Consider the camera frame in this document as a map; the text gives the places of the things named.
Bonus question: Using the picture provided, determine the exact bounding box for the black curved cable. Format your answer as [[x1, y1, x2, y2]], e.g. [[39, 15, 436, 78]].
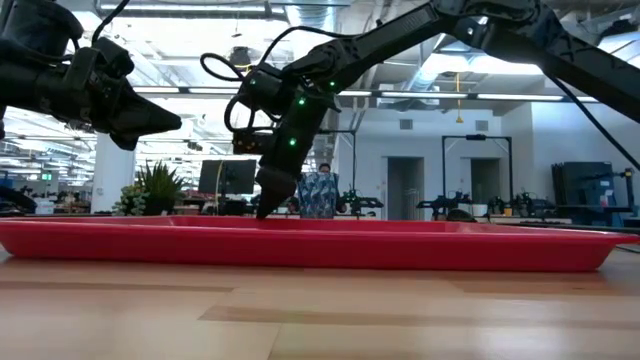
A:
[[0, 185, 39, 215]]

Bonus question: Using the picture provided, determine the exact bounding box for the black looped gripper cable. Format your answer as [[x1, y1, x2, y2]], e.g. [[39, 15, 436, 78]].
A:
[[199, 24, 351, 134]]

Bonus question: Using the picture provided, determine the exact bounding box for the blue patterned cup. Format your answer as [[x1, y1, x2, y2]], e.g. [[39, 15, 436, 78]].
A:
[[297, 172, 341, 220]]

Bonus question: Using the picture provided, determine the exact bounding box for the black computer monitor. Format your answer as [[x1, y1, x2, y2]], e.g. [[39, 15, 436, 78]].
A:
[[198, 159, 258, 196]]

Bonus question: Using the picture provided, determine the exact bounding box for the red plastic tray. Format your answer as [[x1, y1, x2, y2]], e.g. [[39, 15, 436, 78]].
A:
[[0, 214, 640, 274]]

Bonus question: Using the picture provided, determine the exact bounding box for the white pillar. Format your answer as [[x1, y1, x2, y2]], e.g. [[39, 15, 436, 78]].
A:
[[90, 132, 137, 215]]

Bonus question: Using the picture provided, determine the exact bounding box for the black rounded object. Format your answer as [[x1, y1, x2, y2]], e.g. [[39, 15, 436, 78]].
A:
[[445, 208, 477, 223]]

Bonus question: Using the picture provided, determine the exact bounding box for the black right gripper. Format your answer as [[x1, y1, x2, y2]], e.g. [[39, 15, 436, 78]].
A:
[[238, 63, 342, 220]]

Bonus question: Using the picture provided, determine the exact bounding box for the blue cabinet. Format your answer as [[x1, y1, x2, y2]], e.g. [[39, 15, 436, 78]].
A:
[[551, 160, 617, 211]]

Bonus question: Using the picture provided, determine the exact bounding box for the black ceiling dome fixture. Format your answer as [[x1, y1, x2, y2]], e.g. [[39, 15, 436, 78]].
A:
[[229, 45, 253, 71]]

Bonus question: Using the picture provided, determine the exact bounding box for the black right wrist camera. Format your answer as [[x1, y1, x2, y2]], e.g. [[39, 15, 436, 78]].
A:
[[231, 127, 272, 156]]

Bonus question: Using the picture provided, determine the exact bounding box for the black hanging arm cable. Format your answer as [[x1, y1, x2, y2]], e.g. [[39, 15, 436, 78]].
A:
[[547, 74, 640, 172]]

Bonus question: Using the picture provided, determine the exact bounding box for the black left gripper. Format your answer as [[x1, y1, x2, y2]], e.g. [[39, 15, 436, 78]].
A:
[[63, 36, 183, 152]]

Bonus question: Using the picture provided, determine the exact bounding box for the yellow hanging pendant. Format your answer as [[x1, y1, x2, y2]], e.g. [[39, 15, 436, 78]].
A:
[[454, 72, 465, 125]]

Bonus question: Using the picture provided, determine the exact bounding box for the small pale succulent plant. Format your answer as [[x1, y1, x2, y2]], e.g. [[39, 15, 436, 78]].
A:
[[112, 184, 151, 217]]

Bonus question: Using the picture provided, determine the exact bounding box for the green spiky potted plant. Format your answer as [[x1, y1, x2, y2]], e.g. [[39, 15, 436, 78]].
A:
[[135, 160, 187, 216]]

